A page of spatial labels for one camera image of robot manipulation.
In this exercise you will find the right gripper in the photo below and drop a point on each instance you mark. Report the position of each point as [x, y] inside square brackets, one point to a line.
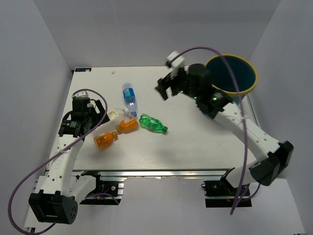
[164, 84]

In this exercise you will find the green plastic bottle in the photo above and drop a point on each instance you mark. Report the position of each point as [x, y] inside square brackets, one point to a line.
[152, 124]

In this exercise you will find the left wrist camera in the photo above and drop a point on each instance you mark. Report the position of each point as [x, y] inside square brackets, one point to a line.
[83, 94]

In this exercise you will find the small blue label water bottle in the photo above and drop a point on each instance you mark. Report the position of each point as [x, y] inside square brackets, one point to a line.
[129, 98]

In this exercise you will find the teal bin yellow rim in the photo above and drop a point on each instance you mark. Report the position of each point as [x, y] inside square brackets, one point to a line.
[232, 74]

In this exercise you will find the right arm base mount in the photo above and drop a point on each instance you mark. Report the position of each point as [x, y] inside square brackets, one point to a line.
[217, 195]

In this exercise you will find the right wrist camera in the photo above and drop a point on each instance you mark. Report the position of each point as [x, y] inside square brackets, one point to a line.
[175, 62]

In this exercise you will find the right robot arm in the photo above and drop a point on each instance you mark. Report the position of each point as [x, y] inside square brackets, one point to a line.
[271, 155]

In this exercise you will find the blue table label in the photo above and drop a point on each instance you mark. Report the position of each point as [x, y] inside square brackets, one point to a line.
[82, 70]

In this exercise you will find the aluminium table rail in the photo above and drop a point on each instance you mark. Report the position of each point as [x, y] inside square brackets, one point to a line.
[162, 173]

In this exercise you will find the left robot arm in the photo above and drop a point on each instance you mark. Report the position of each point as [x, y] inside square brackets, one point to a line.
[57, 200]

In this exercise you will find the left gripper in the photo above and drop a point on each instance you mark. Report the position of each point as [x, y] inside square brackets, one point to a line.
[100, 116]

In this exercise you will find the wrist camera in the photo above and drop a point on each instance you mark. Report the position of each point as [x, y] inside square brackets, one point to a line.
[175, 62]
[83, 94]

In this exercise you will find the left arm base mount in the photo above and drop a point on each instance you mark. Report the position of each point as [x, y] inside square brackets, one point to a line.
[108, 190]

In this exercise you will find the orange juice bottle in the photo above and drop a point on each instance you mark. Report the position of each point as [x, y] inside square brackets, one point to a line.
[105, 139]
[127, 125]

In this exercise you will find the clear bottle cream label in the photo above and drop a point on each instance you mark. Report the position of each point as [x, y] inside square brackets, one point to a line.
[115, 116]

